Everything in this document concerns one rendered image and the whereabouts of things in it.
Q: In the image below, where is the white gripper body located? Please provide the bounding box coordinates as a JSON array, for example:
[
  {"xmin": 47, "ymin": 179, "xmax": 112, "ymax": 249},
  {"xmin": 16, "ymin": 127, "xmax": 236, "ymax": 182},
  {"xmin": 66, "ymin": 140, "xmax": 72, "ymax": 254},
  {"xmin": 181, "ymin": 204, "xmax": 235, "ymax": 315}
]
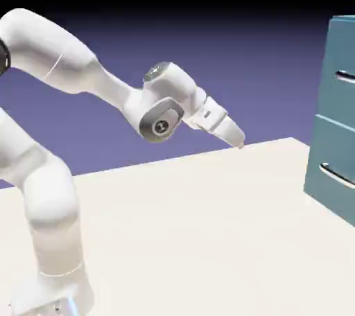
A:
[{"xmin": 212, "ymin": 115, "xmax": 246, "ymax": 148}]

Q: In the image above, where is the short silver drawer handle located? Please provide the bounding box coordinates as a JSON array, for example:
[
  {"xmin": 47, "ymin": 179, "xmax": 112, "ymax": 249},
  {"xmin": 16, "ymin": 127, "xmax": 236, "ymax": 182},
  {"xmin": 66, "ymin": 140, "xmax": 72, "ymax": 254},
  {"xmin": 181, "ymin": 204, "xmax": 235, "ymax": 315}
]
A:
[{"xmin": 334, "ymin": 70, "xmax": 355, "ymax": 85}]

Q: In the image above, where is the teal painted cabinet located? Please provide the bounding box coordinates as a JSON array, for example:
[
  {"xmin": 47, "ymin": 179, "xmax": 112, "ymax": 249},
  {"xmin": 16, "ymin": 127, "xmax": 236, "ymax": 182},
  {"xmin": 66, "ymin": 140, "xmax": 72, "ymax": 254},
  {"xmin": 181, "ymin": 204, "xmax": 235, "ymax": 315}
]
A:
[{"xmin": 302, "ymin": 15, "xmax": 355, "ymax": 228}]

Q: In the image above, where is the teal drawer front with long handle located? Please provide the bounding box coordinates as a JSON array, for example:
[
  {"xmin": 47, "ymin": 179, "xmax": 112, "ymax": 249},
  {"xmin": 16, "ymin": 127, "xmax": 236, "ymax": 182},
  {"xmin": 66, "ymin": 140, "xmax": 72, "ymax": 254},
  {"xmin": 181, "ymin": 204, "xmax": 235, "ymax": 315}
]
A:
[{"xmin": 303, "ymin": 114, "xmax": 355, "ymax": 227}]

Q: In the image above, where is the long silver drawer handle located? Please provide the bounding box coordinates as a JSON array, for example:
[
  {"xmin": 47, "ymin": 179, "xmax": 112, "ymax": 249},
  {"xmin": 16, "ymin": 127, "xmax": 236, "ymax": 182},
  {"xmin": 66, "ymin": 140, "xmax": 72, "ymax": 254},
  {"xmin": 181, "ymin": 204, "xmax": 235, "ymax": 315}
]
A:
[{"xmin": 318, "ymin": 162, "xmax": 355, "ymax": 190}]

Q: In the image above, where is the teal drawer front with short handle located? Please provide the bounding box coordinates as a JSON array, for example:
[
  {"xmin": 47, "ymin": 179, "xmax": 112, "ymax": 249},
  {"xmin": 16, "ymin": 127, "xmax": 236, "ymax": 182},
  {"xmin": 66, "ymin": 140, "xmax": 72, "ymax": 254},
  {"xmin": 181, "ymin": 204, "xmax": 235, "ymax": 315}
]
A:
[{"xmin": 316, "ymin": 15, "xmax": 355, "ymax": 131}]

